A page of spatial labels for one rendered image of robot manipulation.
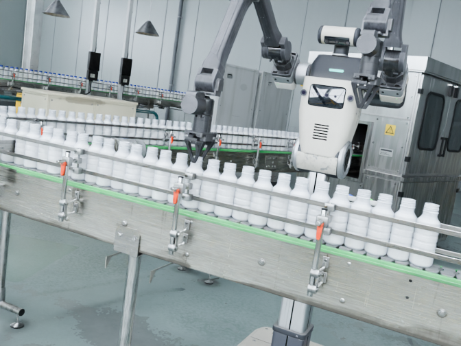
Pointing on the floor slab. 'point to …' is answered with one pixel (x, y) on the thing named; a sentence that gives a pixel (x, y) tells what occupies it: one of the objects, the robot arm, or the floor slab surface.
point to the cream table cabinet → (76, 104)
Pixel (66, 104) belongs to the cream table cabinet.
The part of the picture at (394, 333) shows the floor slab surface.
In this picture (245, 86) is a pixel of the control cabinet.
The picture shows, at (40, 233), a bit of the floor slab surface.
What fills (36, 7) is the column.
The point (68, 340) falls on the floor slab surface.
